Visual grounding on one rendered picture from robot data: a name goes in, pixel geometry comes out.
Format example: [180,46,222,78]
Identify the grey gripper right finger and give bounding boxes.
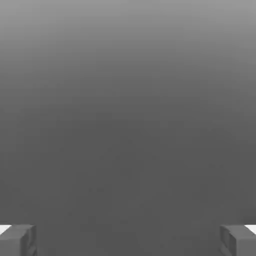
[219,224,256,256]

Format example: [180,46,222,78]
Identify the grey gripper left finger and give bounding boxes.
[0,224,38,256]

